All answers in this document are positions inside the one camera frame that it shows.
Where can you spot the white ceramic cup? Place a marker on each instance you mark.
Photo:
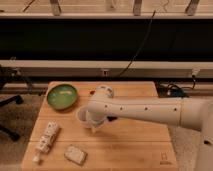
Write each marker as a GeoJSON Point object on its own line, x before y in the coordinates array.
{"type": "Point", "coordinates": [81, 116]}

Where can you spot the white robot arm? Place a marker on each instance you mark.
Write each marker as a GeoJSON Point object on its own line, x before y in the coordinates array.
{"type": "Point", "coordinates": [191, 113]}

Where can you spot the green ceramic bowl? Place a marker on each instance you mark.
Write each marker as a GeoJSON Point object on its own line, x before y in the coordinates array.
{"type": "Point", "coordinates": [62, 96]}

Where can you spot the black smartphone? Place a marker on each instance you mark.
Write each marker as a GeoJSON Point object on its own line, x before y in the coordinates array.
{"type": "Point", "coordinates": [110, 119]}

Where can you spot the black office chair base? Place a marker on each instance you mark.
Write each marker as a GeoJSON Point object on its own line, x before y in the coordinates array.
{"type": "Point", "coordinates": [6, 76]}

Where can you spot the white wall rail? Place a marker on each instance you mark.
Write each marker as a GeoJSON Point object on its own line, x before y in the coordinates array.
{"type": "Point", "coordinates": [152, 69]}

